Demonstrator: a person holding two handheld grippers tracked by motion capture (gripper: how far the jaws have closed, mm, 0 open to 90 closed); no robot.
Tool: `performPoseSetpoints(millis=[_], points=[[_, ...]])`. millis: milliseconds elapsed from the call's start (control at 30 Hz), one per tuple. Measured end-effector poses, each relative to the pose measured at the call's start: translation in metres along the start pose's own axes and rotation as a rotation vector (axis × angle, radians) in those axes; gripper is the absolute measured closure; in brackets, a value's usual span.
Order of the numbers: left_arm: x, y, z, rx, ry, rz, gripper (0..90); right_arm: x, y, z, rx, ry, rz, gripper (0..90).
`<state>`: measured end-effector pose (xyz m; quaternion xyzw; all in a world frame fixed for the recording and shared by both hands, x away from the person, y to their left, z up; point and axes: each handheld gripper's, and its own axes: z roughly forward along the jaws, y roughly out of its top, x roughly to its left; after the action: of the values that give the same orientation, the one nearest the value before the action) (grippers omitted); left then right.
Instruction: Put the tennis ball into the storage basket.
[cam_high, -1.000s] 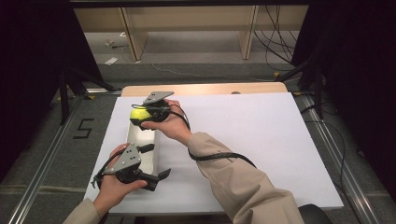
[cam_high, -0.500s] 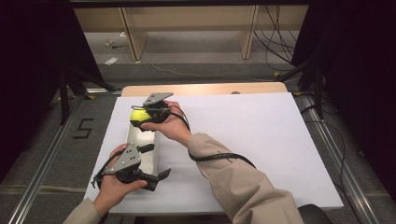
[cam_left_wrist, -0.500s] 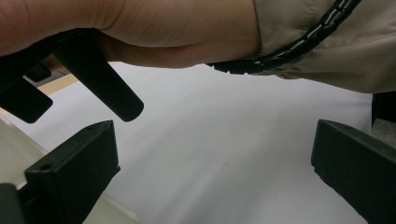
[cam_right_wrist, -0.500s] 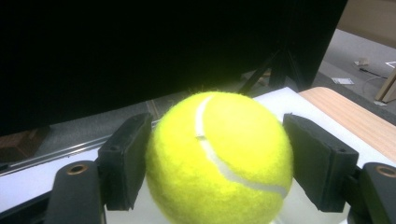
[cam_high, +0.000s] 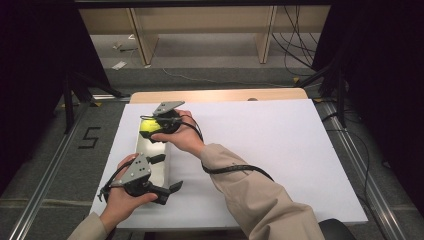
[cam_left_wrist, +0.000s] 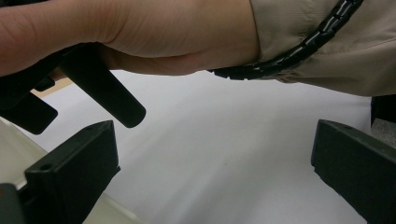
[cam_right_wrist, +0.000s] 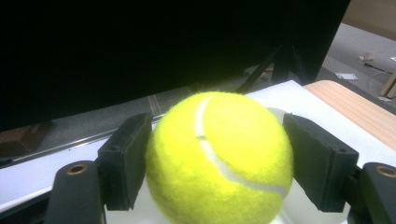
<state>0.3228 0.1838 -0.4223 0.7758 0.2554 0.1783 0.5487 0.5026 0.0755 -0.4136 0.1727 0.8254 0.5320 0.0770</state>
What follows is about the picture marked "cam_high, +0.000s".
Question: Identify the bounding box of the yellow tennis ball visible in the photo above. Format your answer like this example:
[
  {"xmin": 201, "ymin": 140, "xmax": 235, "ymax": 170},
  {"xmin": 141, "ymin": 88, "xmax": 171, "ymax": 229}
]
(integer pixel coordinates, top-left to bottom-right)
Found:
[{"xmin": 139, "ymin": 118, "xmax": 162, "ymax": 134}]

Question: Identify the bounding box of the light wooden desk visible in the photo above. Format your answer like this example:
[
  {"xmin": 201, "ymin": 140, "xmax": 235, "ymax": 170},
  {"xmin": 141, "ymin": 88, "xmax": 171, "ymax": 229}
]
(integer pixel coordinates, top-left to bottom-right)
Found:
[{"xmin": 79, "ymin": 5, "xmax": 331, "ymax": 66}]

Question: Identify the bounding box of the white plastic bin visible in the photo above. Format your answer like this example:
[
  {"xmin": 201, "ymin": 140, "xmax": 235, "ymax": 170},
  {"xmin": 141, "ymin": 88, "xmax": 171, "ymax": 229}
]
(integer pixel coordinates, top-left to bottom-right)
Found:
[{"xmin": 134, "ymin": 114, "xmax": 172, "ymax": 188}]

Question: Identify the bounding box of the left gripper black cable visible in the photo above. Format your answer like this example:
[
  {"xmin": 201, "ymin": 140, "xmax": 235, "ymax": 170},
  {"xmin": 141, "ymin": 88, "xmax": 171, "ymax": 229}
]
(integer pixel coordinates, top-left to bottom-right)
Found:
[{"xmin": 97, "ymin": 159, "xmax": 136, "ymax": 203}]

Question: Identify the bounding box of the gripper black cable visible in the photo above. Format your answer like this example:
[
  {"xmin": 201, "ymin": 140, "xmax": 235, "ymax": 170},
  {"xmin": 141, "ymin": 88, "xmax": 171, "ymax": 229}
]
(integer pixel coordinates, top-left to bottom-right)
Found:
[
  {"xmin": 179, "ymin": 114, "xmax": 275, "ymax": 183},
  {"xmin": 97, "ymin": 159, "xmax": 136, "ymax": 203}
]

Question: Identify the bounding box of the bundle of black cables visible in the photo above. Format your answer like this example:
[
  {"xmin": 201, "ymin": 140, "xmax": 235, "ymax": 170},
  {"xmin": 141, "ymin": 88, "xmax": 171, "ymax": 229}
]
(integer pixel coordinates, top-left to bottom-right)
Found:
[{"xmin": 271, "ymin": 4, "xmax": 321, "ymax": 78}]

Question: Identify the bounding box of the person's left hand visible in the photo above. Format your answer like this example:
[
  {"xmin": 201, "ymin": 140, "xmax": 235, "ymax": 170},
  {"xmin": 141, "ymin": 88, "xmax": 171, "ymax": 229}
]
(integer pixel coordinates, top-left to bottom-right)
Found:
[{"xmin": 99, "ymin": 153, "xmax": 160, "ymax": 234}]

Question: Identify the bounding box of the black chair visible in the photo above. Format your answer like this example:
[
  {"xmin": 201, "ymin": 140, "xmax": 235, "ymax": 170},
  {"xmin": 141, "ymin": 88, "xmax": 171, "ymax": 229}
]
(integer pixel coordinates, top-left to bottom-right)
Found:
[{"xmin": 318, "ymin": 218, "xmax": 358, "ymax": 240}]

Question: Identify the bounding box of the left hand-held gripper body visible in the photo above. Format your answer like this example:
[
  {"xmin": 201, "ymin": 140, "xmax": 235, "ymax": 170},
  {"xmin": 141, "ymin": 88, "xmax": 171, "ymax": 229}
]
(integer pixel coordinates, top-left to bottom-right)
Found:
[{"xmin": 110, "ymin": 152, "xmax": 172, "ymax": 206}]

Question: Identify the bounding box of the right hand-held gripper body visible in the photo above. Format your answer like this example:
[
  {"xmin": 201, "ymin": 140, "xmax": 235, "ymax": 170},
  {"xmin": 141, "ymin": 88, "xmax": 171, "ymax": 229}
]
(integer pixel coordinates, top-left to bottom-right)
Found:
[{"xmin": 152, "ymin": 100, "xmax": 186, "ymax": 135}]

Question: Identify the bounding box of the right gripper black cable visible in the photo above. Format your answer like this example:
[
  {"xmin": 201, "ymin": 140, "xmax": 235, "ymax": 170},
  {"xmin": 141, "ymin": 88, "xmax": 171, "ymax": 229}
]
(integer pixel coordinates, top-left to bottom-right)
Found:
[{"xmin": 179, "ymin": 114, "xmax": 275, "ymax": 183}]

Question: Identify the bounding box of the dark curtain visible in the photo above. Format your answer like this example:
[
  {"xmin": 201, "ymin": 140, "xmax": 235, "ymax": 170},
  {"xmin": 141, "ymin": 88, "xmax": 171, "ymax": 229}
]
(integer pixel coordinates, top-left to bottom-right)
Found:
[
  {"xmin": 0, "ymin": 0, "xmax": 111, "ymax": 198},
  {"xmin": 313, "ymin": 0, "xmax": 424, "ymax": 218}
]

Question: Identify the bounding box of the short aluminium rail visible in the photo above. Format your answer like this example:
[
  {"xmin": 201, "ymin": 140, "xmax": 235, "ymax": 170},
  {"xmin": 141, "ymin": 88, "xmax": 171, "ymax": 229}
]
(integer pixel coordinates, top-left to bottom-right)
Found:
[{"xmin": 91, "ymin": 94, "xmax": 132, "ymax": 102}]

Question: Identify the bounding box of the white floor cable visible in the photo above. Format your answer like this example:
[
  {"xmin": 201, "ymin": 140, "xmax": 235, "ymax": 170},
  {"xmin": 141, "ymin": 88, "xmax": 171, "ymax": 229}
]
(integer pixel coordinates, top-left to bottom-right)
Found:
[{"xmin": 162, "ymin": 67, "xmax": 295, "ymax": 89}]

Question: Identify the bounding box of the black metal stand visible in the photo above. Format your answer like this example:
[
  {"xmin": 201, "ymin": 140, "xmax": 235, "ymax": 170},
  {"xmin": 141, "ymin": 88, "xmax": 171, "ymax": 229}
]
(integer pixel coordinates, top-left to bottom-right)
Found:
[
  {"xmin": 61, "ymin": 71, "xmax": 126, "ymax": 134},
  {"xmin": 294, "ymin": 64, "xmax": 348, "ymax": 129}
]

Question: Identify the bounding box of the thin black floor cable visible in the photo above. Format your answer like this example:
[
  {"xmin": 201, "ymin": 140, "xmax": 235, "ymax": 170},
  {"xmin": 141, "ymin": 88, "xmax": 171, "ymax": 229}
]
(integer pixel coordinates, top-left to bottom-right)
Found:
[{"xmin": 324, "ymin": 111, "xmax": 373, "ymax": 208}]

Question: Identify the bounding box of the light wooden table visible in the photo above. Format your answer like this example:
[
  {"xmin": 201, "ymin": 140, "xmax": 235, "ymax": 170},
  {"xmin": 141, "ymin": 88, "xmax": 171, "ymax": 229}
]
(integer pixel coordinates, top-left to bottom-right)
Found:
[{"xmin": 129, "ymin": 87, "xmax": 309, "ymax": 104}]

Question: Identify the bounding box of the person's right hand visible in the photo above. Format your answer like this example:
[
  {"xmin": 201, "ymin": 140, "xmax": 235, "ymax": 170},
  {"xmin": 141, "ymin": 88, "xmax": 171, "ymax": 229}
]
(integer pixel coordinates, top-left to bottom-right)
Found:
[{"xmin": 150, "ymin": 109, "xmax": 206, "ymax": 160}]

